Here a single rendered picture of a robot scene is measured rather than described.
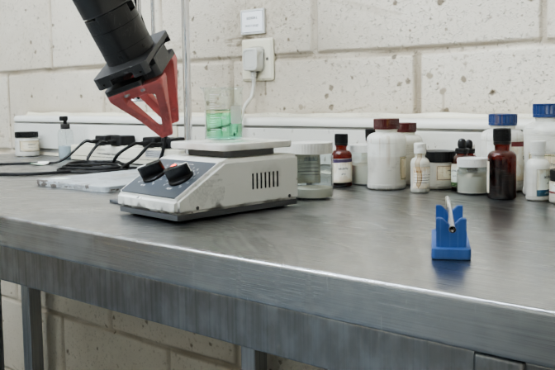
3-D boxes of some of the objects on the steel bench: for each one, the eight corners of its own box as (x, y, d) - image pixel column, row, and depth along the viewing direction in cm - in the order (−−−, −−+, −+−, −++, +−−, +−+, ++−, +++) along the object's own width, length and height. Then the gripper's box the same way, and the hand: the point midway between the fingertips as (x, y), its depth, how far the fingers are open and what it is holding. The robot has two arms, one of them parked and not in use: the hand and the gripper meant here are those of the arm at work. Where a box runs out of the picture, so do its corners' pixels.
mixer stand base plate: (104, 192, 118) (104, 186, 118) (34, 184, 131) (33, 178, 131) (238, 176, 140) (238, 170, 140) (166, 170, 153) (166, 165, 153)
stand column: (188, 170, 143) (179, -217, 137) (178, 169, 144) (168, -212, 139) (199, 169, 145) (190, -212, 139) (189, 168, 147) (180, -208, 141)
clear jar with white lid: (341, 198, 107) (340, 142, 107) (303, 201, 105) (302, 144, 104) (321, 193, 113) (320, 139, 112) (284, 196, 110) (283, 141, 110)
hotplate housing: (177, 225, 87) (175, 155, 86) (116, 213, 96) (114, 150, 96) (312, 204, 102) (311, 144, 101) (248, 196, 112) (247, 141, 111)
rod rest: (471, 260, 66) (471, 220, 66) (431, 259, 67) (431, 219, 66) (466, 239, 76) (466, 203, 75) (431, 239, 76) (431, 203, 76)
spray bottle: (64, 159, 186) (62, 116, 185) (55, 158, 188) (54, 116, 188) (77, 158, 189) (75, 116, 188) (68, 158, 191) (67, 116, 190)
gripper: (94, 5, 88) (155, 119, 94) (64, 35, 79) (134, 158, 85) (145, -16, 86) (204, 101, 92) (120, 12, 77) (187, 139, 83)
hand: (167, 123), depth 88 cm, fingers open, 3 cm apart
